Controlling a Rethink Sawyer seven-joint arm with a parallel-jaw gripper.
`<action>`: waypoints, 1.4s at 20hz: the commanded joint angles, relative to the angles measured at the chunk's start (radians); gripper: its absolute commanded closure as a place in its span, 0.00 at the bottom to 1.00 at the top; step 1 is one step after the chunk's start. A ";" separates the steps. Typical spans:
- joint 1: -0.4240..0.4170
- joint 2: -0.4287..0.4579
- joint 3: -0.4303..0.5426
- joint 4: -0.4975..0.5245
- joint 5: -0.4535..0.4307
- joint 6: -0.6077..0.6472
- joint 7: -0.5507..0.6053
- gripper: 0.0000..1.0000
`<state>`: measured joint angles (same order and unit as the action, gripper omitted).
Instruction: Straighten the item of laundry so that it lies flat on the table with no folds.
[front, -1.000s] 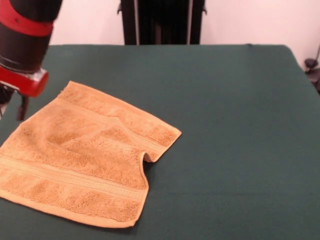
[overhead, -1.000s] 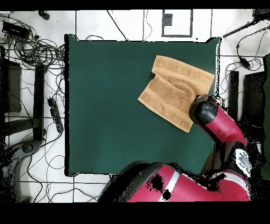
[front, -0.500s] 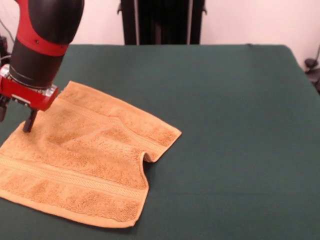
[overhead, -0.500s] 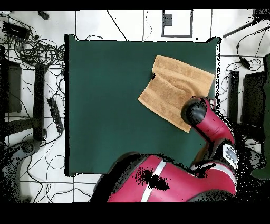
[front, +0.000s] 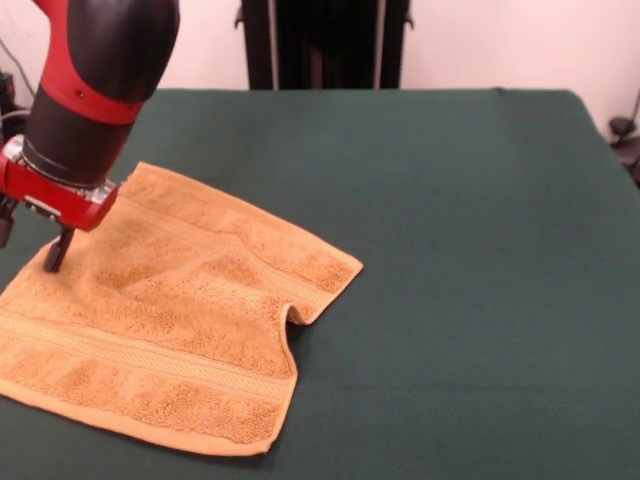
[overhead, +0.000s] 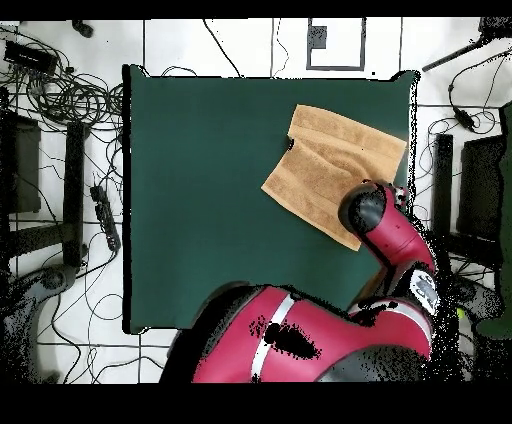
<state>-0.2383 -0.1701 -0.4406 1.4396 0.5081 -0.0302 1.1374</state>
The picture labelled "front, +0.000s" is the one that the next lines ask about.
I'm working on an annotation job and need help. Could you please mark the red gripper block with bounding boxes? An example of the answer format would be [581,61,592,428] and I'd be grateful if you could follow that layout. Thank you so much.
[0,133,122,274]

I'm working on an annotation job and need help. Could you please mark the tan terry towel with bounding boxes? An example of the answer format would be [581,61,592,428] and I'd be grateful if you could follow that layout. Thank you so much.
[0,160,365,458]

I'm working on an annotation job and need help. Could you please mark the dark green table cloth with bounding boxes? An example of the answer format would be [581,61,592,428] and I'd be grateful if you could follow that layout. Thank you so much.
[0,88,640,480]

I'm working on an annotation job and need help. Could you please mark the black stand foot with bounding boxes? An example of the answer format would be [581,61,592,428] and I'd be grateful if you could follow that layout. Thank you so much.
[609,117,640,189]

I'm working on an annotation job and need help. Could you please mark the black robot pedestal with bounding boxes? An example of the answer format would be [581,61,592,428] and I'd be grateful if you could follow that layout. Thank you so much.
[234,0,416,91]

